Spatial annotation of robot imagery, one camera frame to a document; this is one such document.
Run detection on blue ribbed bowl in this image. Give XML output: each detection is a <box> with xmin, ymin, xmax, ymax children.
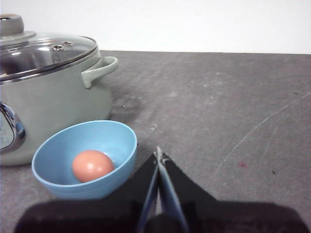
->
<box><xmin>31</xmin><ymin>120</ymin><xmax>138</xmax><ymax>201</ymax></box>

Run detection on pale green electric steamer pot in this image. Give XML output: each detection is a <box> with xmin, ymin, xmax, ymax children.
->
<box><xmin>0</xmin><ymin>45</ymin><xmax>119</xmax><ymax>167</ymax></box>

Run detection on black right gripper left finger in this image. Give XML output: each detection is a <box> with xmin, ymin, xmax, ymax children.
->
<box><xmin>14</xmin><ymin>152</ymin><xmax>160</xmax><ymax>233</ymax></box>

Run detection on glass lid with green knob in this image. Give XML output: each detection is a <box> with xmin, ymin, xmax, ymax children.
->
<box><xmin>0</xmin><ymin>14</ymin><xmax>99</xmax><ymax>84</ymax></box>

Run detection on brown egg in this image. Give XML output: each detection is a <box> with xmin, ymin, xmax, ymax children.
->
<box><xmin>71</xmin><ymin>150</ymin><xmax>115</xmax><ymax>183</ymax></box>

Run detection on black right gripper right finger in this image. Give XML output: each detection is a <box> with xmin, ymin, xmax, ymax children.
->
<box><xmin>159</xmin><ymin>153</ymin><xmax>311</xmax><ymax>233</ymax></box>

